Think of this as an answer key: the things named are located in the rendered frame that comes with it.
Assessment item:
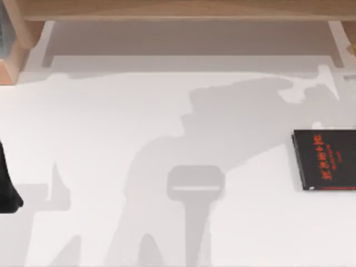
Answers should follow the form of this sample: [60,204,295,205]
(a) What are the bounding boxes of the pale wooden shelf unit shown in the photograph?
[0,0,356,86]

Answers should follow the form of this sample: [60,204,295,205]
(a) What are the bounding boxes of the black book with red lettering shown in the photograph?
[291,128,356,192]

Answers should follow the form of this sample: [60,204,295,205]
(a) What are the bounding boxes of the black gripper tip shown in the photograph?
[0,141,24,214]

